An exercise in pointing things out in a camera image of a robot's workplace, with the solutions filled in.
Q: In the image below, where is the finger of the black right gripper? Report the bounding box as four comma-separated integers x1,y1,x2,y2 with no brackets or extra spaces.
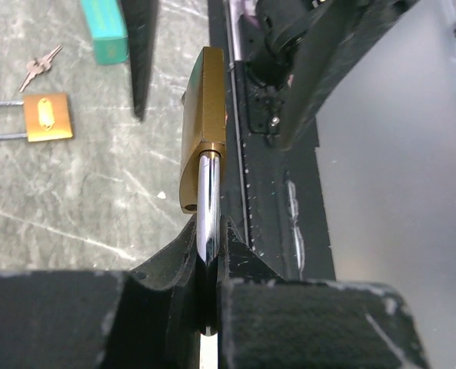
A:
278,1,408,150
120,0,159,121

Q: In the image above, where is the teal rectangular box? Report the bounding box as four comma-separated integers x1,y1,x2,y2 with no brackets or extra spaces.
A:
80,0,128,65

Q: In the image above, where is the large brass padlock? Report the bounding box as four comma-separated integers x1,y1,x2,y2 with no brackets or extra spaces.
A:
179,46,227,336
0,92,74,142

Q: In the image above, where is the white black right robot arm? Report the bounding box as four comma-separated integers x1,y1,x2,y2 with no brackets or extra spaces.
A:
224,1,415,150

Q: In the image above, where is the small silver key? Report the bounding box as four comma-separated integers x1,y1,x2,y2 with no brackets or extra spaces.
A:
18,45,63,93

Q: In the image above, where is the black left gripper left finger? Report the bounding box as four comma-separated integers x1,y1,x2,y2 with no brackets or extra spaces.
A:
129,218,200,368

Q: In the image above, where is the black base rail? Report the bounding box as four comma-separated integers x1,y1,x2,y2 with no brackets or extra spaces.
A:
208,1,335,280

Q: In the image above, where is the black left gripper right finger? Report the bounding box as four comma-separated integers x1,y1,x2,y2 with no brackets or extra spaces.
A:
215,214,290,369

